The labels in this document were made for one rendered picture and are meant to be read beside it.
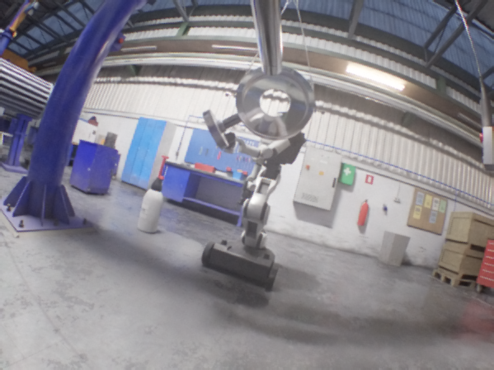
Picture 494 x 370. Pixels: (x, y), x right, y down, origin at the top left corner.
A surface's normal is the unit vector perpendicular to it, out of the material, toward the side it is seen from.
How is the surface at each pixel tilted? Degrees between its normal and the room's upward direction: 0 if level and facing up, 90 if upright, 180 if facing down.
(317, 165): 90
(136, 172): 90
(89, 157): 90
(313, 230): 90
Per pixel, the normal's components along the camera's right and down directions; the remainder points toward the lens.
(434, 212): -0.17, -0.09
